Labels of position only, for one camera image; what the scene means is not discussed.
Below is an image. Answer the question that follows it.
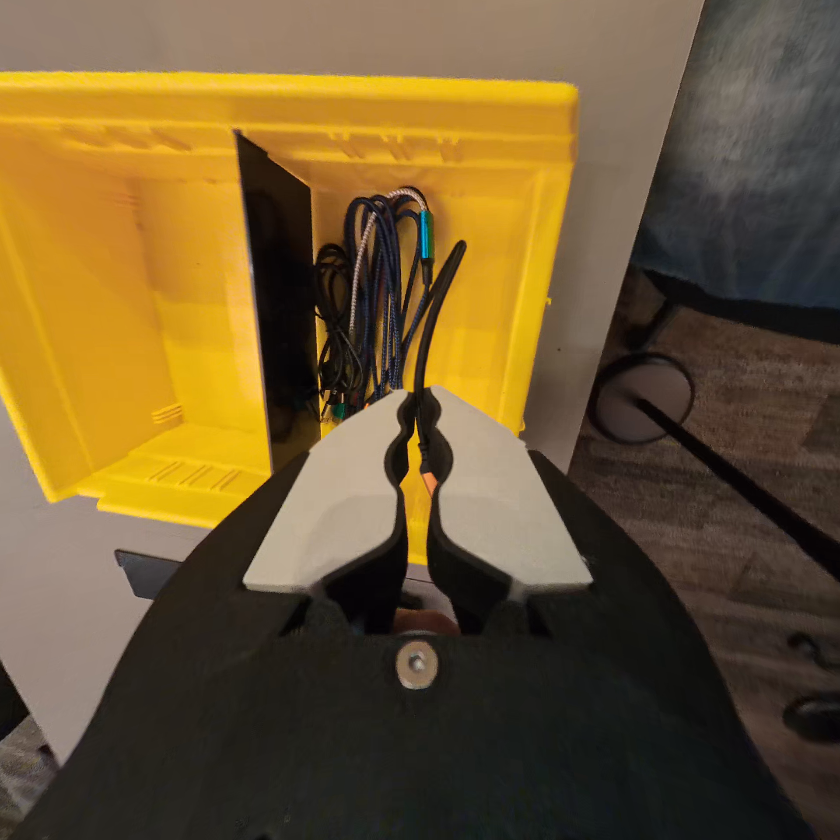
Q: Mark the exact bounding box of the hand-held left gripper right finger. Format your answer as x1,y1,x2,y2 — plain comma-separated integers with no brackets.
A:
419,385,596,637

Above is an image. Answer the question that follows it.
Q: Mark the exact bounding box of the black chair caster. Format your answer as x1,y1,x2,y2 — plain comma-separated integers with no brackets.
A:
782,694,840,744
786,631,831,667

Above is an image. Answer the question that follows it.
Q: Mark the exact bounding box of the round base pole stand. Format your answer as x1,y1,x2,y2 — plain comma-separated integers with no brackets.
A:
587,351,840,586

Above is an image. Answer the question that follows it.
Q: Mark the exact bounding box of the black usb cable orange plug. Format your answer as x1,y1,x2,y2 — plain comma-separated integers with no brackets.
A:
410,239,468,506

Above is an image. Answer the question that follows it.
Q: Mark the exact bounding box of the yellow divided storage bin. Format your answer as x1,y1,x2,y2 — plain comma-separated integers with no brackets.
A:
0,71,580,567

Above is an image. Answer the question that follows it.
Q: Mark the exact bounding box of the thin black cable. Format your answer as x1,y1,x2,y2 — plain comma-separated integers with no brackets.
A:
314,243,368,424

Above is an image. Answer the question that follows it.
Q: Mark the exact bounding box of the black divider panel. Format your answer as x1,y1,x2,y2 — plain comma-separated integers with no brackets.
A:
233,129,324,462

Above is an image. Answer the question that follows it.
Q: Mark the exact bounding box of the dark blue cloth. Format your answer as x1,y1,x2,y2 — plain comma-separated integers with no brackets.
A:
633,0,840,309

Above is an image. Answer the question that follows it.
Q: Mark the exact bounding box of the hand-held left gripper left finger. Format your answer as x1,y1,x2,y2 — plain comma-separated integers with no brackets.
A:
243,390,417,636

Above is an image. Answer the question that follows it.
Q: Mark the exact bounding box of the blue braided cable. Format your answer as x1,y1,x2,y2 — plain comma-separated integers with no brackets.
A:
343,192,434,404

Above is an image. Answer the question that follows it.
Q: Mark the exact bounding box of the silver braided cable teal plug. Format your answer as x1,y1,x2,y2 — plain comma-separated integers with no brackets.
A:
346,186,439,342

